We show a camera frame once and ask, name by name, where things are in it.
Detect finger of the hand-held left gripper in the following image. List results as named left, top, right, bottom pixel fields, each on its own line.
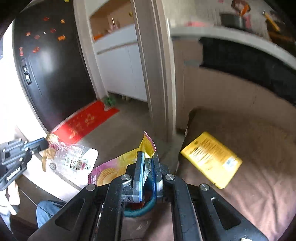
left=23, top=137, right=48, bottom=146
left=29, top=144, right=50, bottom=154

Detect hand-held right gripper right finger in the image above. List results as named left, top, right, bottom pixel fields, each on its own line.
left=151, top=152, right=270, bottom=241

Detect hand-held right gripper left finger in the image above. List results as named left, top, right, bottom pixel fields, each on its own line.
left=26, top=151, right=146, bottom=241

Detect purple yellow chips packet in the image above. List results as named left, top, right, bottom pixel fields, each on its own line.
left=89, top=131, right=158, bottom=187

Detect clear printed snack packet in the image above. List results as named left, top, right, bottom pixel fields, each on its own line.
left=42, top=133, right=99, bottom=189

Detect person's left hand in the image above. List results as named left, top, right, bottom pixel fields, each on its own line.
left=6, top=179, right=21, bottom=207

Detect red doormat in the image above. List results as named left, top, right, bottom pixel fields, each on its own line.
left=50, top=100, right=119, bottom=144

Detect yellow snack packet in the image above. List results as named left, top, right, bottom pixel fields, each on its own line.
left=180, top=131, right=243, bottom=189

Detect person's jeans leg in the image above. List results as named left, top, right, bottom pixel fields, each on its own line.
left=36, top=200, right=70, bottom=229

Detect black entrance door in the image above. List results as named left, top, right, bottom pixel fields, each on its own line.
left=11, top=0, right=97, bottom=132

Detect green slippers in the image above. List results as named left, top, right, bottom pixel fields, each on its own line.
left=103, top=95, right=117, bottom=110

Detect red orange door stickers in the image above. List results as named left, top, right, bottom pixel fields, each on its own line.
left=18, top=16, right=66, bottom=56

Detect white cabinet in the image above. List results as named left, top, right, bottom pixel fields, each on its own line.
left=84, top=0, right=148, bottom=102

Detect white countertop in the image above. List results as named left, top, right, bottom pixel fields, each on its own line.
left=169, top=0, right=296, bottom=67

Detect black pot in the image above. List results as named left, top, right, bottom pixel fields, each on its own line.
left=220, top=13, right=247, bottom=29

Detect orange container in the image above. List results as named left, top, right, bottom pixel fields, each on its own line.
left=232, top=0, right=251, bottom=15

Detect yellow tool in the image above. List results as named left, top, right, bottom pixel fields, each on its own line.
left=264, top=11, right=281, bottom=32

